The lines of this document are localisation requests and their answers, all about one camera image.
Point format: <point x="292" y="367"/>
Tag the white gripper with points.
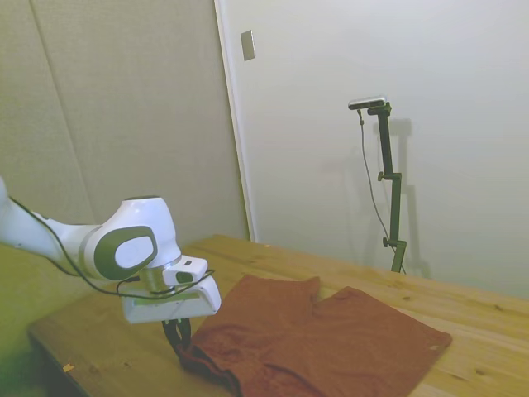
<point x="165" y="308"/>

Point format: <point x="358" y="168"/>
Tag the rust orange shorts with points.
<point x="314" y="343"/>

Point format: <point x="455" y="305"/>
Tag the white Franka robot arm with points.
<point x="136" y="231"/>

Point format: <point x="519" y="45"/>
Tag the small orange scrap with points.
<point x="67" y="367"/>

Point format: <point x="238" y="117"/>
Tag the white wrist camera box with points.
<point x="184" y="273"/>

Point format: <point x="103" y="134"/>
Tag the white door frame trim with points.
<point x="237" y="124"/>

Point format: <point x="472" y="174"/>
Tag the black camera stand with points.
<point x="390" y="182"/>

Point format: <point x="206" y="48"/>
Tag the grey wall switch plate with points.
<point x="248" y="45"/>

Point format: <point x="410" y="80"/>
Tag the grey exterior camera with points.
<point x="368" y="101"/>

